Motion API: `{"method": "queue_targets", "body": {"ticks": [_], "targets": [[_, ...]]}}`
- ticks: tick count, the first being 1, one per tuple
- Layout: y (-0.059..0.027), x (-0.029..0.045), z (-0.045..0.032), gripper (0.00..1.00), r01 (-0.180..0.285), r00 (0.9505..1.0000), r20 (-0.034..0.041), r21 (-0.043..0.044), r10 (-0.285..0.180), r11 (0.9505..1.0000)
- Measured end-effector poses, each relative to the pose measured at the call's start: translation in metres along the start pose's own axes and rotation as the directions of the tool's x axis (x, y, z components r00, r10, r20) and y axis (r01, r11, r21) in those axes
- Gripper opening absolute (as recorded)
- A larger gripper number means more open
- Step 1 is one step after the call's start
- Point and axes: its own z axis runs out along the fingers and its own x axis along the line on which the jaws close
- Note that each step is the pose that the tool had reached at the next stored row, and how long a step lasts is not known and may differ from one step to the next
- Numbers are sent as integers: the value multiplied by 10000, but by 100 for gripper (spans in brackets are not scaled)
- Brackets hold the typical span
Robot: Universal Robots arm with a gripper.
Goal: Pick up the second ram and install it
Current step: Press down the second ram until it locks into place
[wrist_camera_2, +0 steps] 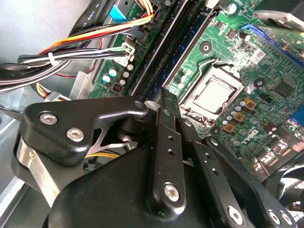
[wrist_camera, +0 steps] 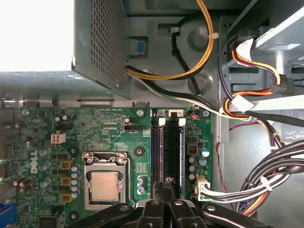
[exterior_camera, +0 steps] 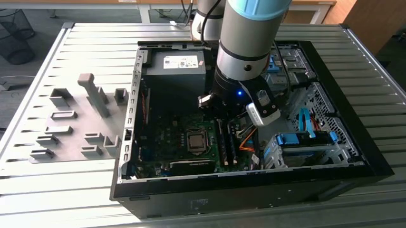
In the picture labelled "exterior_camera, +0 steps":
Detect blue RAM stick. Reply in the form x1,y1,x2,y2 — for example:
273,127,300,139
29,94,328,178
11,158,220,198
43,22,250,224
218,118,230,166

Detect grey power supply unit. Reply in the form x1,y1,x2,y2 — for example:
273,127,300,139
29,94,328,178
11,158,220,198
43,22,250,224
146,50,217,114

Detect blue drive carrier latch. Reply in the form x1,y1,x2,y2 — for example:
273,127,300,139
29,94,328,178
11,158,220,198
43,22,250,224
266,55,282,73

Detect silver CPU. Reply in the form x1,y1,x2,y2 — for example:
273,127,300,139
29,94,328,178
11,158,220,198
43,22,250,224
190,134,205,148

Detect CPU socket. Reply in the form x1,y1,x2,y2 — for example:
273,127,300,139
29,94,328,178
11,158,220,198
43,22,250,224
185,129,209,155

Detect green motherboard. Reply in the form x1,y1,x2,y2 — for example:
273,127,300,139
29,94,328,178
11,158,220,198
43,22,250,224
133,104,254,179

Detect blue disk carrier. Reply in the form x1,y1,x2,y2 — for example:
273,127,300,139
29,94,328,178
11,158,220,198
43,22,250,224
276,132,338,146

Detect grey metal drive cage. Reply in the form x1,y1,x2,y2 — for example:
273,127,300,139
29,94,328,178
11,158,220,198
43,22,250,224
260,46,318,101

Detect black graphics card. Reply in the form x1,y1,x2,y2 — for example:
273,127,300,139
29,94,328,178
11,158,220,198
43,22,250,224
169,160,217,176

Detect grey disk bay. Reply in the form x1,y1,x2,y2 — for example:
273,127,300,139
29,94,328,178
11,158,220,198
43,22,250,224
262,140,354,170

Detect black open PC case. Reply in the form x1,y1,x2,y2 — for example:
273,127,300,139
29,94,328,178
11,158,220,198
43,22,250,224
110,40,395,219

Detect grey parts rack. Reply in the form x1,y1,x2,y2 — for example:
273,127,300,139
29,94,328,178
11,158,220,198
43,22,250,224
29,73,130,164

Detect brown wooden cabinet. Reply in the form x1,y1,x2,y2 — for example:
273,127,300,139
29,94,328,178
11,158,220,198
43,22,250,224
324,0,406,57

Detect orange wires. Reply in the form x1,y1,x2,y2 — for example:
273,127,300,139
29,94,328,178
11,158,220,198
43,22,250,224
240,125,260,152

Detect blue flat data cable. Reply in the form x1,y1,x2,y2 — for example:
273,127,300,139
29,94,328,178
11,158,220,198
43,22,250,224
300,108,317,139

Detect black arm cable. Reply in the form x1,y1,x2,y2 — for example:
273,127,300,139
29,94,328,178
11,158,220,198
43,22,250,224
201,0,224,46

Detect white frame desk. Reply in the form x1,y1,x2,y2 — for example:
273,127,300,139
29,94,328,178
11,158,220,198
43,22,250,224
41,0,337,25

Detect black wire wastebasket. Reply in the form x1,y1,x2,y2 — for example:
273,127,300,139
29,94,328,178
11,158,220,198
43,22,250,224
0,14,37,65

